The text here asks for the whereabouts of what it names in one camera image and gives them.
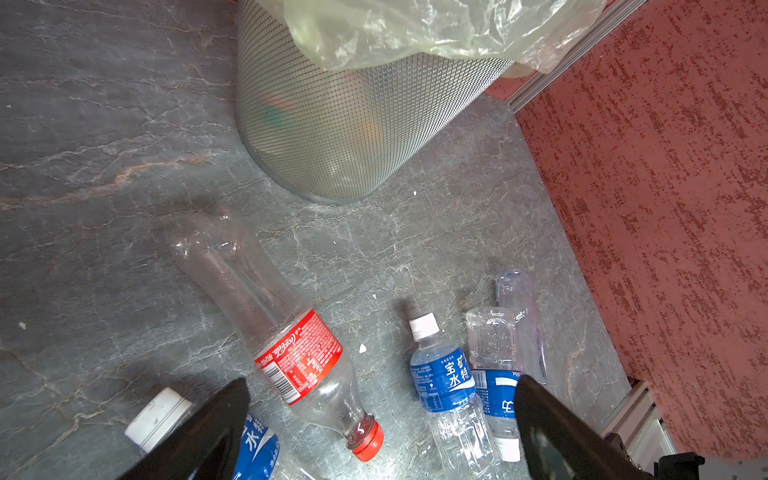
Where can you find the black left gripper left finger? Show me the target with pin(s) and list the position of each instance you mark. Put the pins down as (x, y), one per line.
(206, 446)

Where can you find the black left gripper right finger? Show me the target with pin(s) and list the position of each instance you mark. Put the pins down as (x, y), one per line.
(558, 445)

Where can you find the blue label bottle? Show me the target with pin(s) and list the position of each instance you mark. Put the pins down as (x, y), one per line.
(261, 454)
(496, 368)
(448, 394)

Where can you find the clear bottle red label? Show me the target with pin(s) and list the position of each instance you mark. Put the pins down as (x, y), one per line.
(288, 340)

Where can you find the grey mesh waste bin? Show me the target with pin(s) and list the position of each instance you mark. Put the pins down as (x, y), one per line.
(336, 136)

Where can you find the translucent green bin liner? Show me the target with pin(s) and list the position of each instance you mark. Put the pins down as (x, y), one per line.
(345, 35)

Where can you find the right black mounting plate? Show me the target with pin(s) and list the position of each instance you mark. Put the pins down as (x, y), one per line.
(678, 466)

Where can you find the clear purple tinted bottle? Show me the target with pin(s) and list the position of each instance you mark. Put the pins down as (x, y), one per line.
(515, 293)

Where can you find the right aluminium corner post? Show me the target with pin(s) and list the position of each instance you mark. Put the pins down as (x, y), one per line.
(615, 13)

